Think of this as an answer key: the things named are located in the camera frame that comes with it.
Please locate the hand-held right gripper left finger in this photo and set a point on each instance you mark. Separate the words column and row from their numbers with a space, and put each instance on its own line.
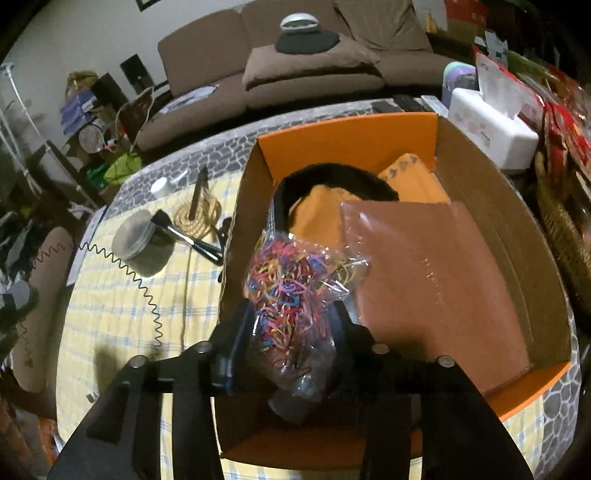
column 234, row 334

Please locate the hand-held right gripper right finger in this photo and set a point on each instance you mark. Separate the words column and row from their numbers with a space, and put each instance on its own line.
column 339, row 325

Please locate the bag of colourful rubber bands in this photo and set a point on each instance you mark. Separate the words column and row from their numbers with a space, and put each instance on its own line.
column 286, row 295

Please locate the orange cardboard box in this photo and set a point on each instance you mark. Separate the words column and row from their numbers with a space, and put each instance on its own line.
column 498, row 207

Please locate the stone-patterned desktop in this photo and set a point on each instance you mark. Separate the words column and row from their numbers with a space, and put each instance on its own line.
column 212, row 147

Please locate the brown flat pouch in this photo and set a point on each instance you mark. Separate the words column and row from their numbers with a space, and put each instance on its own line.
column 429, row 286

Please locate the black clip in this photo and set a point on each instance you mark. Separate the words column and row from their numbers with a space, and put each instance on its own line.
column 224, row 230

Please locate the black makeup brush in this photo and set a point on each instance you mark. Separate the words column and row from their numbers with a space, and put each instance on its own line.
column 184, row 235

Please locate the yellow checked cloth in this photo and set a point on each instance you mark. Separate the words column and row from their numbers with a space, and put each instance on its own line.
column 120, row 332

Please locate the orange cloth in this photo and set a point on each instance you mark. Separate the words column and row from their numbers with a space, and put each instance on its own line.
column 318, row 212

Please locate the wooden spiral hairbrush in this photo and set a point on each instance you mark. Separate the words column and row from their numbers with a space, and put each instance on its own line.
column 203, row 217

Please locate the grey round pouch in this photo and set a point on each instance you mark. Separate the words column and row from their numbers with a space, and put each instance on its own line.
column 138, row 244

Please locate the black headband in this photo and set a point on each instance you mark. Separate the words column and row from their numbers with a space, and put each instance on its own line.
column 341, row 173

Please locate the white measuring scoop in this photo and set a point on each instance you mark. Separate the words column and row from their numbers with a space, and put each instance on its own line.
column 161, row 187

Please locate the brown bolster pillow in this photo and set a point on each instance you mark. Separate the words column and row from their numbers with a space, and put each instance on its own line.
column 44, row 295

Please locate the green bag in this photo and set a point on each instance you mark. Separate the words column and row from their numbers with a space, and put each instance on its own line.
column 122, row 168

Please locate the black remote control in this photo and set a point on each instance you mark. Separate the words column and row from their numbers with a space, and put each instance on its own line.
column 383, row 107
column 408, row 102

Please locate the brown paper bag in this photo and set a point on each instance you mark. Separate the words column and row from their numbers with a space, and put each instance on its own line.
column 136, row 115

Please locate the white paper sheet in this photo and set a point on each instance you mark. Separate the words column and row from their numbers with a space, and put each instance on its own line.
column 191, row 98

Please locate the wicker basket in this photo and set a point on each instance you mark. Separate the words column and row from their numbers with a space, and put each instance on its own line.
column 561, row 226

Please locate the white tissue box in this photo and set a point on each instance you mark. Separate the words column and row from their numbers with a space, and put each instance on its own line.
column 489, row 129

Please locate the brown cushion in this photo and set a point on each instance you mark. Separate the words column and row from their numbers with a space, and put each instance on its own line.
column 314, row 69

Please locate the pastel round container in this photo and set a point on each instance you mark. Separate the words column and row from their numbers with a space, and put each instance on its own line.
column 459, row 76

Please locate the black speaker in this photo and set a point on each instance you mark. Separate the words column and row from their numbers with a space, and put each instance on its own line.
column 136, row 71

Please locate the black round cushion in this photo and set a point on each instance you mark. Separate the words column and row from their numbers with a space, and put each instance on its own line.
column 307, row 42

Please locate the brown sofa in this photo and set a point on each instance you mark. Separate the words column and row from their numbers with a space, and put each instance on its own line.
column 198, row 50

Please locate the white red-printed plastic bag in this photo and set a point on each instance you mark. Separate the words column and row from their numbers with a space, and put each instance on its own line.
column 531, row 104

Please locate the pile of red packets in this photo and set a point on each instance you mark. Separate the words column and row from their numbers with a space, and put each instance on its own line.
column 565, row 124

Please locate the grey and white domed object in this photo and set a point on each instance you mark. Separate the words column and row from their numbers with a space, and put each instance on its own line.
column 299, row 22

